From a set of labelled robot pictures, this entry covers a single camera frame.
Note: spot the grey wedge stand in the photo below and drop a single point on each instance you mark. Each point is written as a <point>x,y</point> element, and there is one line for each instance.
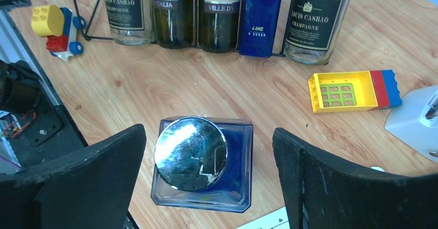
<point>415,121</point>

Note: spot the yellow red blue block house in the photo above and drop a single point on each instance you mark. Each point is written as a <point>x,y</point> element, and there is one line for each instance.
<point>354,91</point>

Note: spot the dark green wine bottle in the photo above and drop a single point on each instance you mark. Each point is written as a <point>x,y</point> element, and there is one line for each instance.
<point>218,25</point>

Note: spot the olive green wine bottle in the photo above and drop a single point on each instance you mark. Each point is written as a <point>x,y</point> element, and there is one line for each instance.
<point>173,23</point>

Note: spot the black white chessboard mat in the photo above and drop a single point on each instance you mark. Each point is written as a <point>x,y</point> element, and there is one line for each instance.
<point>274,220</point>

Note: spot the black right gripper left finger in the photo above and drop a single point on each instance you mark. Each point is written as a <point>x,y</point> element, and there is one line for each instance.
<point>89,188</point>

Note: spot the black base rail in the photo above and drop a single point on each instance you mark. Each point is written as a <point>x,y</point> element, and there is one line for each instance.
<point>34,127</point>

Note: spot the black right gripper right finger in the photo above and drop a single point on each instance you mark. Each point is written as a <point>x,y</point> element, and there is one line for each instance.
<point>323,190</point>

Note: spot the blue square bottle on rack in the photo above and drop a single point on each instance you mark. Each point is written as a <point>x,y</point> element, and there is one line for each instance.
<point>258,27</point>

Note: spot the yellow red toy car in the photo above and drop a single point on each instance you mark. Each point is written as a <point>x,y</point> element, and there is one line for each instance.
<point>59,26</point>

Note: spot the clear champagne bottle near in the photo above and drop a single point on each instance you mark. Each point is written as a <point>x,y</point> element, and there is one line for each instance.
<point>130,21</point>

